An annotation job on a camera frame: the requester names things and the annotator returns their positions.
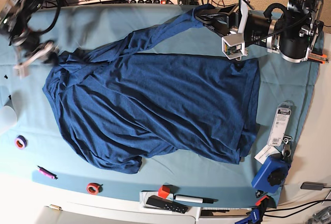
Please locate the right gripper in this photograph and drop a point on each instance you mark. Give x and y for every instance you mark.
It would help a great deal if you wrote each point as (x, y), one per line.
(29, 49)

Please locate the white paper roll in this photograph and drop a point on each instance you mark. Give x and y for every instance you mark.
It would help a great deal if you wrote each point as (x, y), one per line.
(8, 117)

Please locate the red tape roll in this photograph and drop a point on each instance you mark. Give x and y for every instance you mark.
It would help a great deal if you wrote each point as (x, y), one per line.
(94, 188)

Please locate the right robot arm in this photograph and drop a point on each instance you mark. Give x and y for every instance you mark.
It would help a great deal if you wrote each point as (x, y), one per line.
(16, 14)

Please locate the orange red cube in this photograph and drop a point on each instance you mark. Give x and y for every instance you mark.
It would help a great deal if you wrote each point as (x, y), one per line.
(164, 191)

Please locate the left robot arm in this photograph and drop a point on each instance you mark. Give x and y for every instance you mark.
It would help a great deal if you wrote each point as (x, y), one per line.
(290, 30)

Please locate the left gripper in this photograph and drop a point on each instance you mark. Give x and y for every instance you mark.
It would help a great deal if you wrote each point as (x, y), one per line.
(251, 28)

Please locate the grey adapter box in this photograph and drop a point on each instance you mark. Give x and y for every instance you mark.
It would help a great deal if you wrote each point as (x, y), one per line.
(312, 186)

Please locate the white blister pack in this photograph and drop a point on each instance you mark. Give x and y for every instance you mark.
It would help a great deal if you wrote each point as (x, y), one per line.
(280, 123)

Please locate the white paper card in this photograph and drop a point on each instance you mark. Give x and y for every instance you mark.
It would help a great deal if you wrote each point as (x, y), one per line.
(265, 152)

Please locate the power strip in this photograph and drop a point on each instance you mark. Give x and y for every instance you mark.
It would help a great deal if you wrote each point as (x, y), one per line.
(163, 2)

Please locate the orange black utility clamp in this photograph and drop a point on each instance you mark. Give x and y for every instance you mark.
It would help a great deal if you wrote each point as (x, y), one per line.
(317, 58)

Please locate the white black marker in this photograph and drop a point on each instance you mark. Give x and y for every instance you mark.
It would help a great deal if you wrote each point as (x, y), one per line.
(194, 199)

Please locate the pink pen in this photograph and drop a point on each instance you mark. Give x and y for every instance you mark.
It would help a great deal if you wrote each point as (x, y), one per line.
(46, 173)

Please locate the blue orange clamp bottom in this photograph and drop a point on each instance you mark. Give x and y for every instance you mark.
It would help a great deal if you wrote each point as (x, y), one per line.
(257, 213)

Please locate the light blue table cloth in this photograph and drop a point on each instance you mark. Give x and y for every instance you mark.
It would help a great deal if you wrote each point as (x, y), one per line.
(92, 26)

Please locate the dark blue t-shirt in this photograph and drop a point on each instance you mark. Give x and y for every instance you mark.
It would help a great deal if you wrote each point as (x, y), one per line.
(119, 103)

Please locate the blue box with knob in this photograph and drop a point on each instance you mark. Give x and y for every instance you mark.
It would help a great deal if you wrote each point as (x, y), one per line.
(271, 175)

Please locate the purple tape roll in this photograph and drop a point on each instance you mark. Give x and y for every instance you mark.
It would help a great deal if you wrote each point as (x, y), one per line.
(20, 142)

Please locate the black remote control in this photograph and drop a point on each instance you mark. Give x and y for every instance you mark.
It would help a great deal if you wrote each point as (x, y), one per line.
(166, 204)

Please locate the metal keys carabiner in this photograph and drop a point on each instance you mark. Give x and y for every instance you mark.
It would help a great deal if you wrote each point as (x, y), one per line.
(286, 151)

